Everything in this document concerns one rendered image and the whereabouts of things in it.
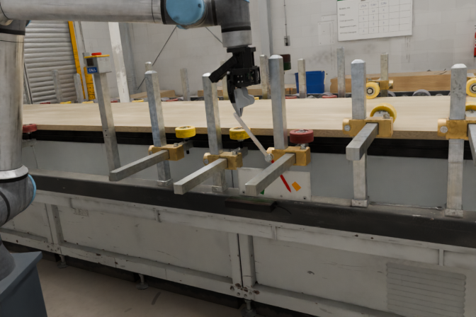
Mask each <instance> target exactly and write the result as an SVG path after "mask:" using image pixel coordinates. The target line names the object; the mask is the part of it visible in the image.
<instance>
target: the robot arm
mask: <svg viewBox="0 0 476 317"><path fill-rule="evenodd" d="M249 3H250V2H249V0H0V227H1V226H3V225H4V224H5V223H6V222H8V221H10V220H11V219H12V218H14V217H15V216H16V215H18V214H19V213H21V212H23V211H24V210H25V209H26V208H27V207H28V206H29V205H30V204H31V203H32V201H33V200H34V198H35V195H36V185H35V181H34V180H33V178H32V177H31V176H30V175H28V169H27V168H26V167H25V166H24V165H23V164H22V136H23V67H24V37H25V36H26V27H27V26H28V24H29V23H30V22H31V21H86V22H114V23H161V24H163V25H176V26H177V28H179V29H184V30H187V29H189V28H202V27H210V26H217V25H220V26H221V33H222V45H223V47H227V49H226V50H227V53H229V52H232V54H233V56H232V57H231V58H229V59H228V60H227V61H226V62H225V63H224V64H223V65H222V66H220V67H219V68H218V69H217V70H215V71H214V72H212V73H211V74H210V75H209V77H208V78H209V79H210V81H211V82H212V83H215V82H216V83H217V82H220V81H221V80H222V79H223V77H225V76H226V75H227V93H228V96H229V100H230V103H231V104H232V107H233V108H234V110H235V112H236V113H237V115H238V116H239V117H241V116H242V113H243V108H244V107H246V106H249V105H252V104H254V102H255V99H254V97H252V96H250V95H249V94H248V89H247V87H248V86H251V85H257V84H259V83H261V77H260V67H258V66H255V63H254V52H255V51H256V47H248V45H252V36H251V19H250V10H249ZM258 72H259V76H258ZM235 87H237V89H236V88H235ZM15 266H16V264H15V260H14V258H13V256H12V255H11V254H10V253H9V251H8V250H7V249H6V247H5V246H4V245H3V243H2V240H1V234H0V281H1V280H3V279H4V278H6V277H7V276H9V275H10V274H11V273H12V272H13V270H14V269H15Z"/></svg>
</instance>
